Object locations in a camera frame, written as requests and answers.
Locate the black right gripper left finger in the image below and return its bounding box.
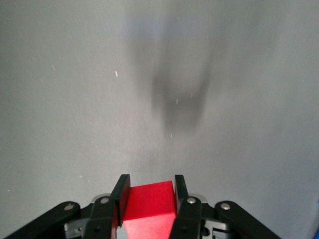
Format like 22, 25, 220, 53
4, 174, 132, 239

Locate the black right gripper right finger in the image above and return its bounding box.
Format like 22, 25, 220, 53
170, 174, 281, 239

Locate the red cube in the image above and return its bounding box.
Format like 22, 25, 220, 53
122, 180, 179, 239

